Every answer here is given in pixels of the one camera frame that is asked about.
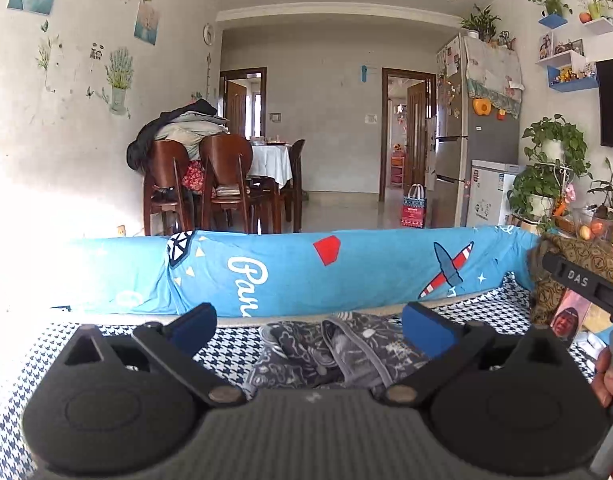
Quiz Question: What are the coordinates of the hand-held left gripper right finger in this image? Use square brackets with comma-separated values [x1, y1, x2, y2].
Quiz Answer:
[384, 302, 567, 406]

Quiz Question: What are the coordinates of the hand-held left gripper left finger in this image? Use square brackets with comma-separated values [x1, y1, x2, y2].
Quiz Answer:
[61, 302, 247, 407]

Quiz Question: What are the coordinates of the grey patterned fleece garment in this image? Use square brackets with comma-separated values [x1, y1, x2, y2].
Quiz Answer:
[246, 311, 432, 402]

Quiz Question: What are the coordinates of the person's right hand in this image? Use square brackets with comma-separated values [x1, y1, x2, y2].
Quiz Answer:
[591, 347, 613, 411]

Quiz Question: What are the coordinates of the pink printed booklet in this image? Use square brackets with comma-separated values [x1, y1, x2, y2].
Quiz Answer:
[551, 290, 595, 347]

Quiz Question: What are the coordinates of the brown patterned cloth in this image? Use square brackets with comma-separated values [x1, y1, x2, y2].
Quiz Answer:
[529, 234, 613, 326]

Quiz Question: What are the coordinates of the blue printed sofa cover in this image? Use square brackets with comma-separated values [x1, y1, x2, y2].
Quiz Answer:
[51, 225, 543, 319]

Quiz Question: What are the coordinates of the tall potted plant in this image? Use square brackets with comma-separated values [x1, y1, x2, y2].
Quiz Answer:
[587, 157, 613, 222]

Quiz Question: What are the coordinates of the red shopping bag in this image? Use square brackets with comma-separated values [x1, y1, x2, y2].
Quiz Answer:
[401, 184, 429, 229]

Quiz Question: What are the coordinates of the white chest freezer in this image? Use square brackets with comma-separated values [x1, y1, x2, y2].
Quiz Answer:
[467, 160, 522, 228]

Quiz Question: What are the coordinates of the large leafy potted plant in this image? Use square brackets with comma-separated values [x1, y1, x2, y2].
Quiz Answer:
[507, 115, 593, 233]

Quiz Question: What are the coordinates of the red floral cloth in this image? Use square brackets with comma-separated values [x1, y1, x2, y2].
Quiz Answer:
[181, 160, 205, 194]

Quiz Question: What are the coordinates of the brown wooden chair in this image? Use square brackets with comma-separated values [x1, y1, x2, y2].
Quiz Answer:
[199, 134, 260, 235]
[143, 140, 193, 237]

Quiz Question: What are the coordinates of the pink storage rack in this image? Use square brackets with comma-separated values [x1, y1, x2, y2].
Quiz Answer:
[391, 142, 407, 189]

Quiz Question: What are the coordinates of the silver refrigerator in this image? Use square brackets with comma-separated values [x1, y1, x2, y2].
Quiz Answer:
[429, 34, 522, 228]

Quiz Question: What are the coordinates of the houndstooth sofa seat cover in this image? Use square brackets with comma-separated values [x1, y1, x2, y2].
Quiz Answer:
[0, 271, 605, 480]

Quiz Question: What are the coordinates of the dark wooden chair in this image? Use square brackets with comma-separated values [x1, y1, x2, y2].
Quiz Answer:
[280, 139, 307, 234]

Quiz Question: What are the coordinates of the dining table white tablecloth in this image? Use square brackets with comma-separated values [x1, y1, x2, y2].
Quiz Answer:
[246, 142, 294, 192]

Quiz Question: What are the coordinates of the brown wooden doorway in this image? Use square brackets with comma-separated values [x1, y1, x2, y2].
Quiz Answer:
[220, 67, 268, 139]
[381, 67, 437, 202]

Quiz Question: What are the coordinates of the pile of coats and bedding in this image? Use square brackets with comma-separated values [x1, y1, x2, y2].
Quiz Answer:
[126, 99, 230, 171]

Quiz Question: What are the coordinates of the floral refrigerator dust cover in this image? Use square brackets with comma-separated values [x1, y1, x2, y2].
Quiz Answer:
[464, 35, 526, 119]

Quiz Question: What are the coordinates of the small green potted plant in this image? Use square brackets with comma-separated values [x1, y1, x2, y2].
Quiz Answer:
[459, 4, 502, 43]

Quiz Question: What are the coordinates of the trailing shelf plant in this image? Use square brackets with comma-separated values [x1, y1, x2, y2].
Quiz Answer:
[528, 0, 573, 18]

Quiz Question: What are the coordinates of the lavender pot wall sticker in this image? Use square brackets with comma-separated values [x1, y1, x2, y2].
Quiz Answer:
[104, 47, 135, 117]

